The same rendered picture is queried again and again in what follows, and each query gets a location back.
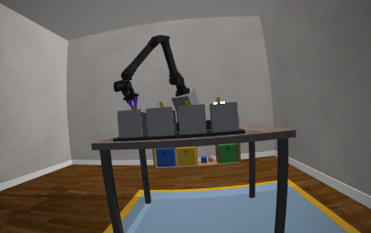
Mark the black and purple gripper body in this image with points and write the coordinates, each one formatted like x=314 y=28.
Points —
x=131 y=96

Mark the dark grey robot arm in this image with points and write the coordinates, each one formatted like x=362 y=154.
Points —
x=131 y=69

